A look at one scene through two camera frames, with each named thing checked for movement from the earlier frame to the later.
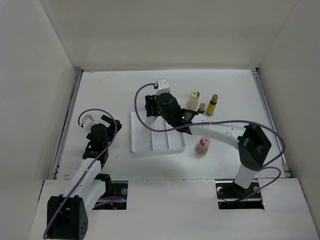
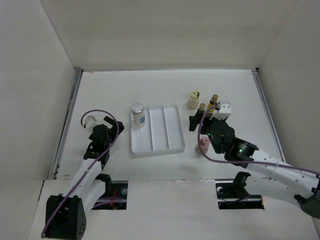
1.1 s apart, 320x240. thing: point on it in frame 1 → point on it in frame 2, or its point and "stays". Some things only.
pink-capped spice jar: [201, 148] stays
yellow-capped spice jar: [193, 101] stays
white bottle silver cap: [154, 120] → [137, 110]
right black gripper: [151, 101] → [193, 121]
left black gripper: [111, 129] stays
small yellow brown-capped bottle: [201, 108] stays
